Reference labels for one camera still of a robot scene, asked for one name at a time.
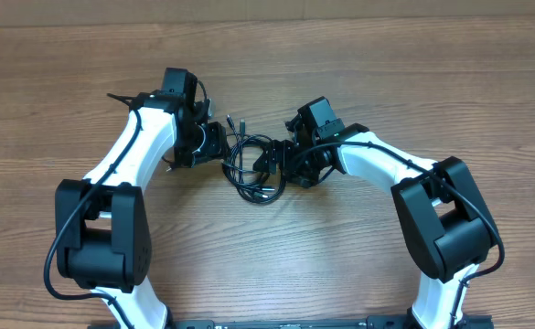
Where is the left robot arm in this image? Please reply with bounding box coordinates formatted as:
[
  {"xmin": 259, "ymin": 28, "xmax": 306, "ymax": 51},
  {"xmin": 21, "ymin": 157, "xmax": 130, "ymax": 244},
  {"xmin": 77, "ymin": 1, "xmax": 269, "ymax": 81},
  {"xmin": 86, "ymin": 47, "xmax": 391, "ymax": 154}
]
[{"xmin": 43, "ymin": 68, "xmax": 230, "ymax": 328}]

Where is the black USB cable bundle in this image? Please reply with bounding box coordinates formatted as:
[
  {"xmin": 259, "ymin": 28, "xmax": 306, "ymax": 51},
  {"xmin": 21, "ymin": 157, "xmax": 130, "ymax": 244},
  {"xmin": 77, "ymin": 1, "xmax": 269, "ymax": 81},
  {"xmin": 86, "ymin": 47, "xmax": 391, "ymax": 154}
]
[{"xmin": 220, "ymin": 114, "xmax": 291, "ymax": 206}]

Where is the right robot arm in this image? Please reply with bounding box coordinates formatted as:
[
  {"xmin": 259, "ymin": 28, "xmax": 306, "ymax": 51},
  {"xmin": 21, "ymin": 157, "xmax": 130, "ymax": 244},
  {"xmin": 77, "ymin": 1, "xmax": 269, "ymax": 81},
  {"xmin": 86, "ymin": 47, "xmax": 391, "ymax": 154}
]
[{"xmin": 253, "ymin": 97, "xmax": 505, "ymax": 328}]

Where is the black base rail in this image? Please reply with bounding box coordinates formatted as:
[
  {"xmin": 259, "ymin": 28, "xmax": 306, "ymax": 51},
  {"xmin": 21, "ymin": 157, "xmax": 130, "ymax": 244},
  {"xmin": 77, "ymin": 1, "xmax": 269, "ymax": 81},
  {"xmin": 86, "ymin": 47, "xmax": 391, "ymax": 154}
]
[{"xmin": 88, "ymin": 313, "xmax": 495, "ymax": 329}]

